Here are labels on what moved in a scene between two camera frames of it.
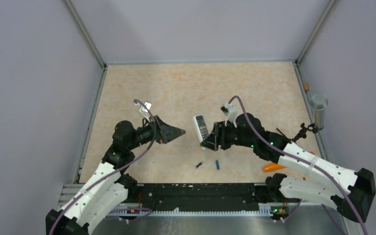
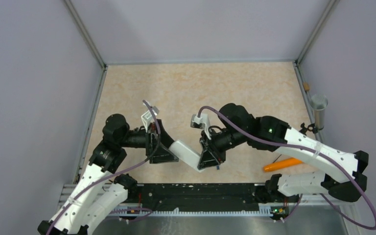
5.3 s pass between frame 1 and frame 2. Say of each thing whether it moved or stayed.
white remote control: moved
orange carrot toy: stayed
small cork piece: stayed
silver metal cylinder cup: stayed
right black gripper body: moved
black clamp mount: stayed
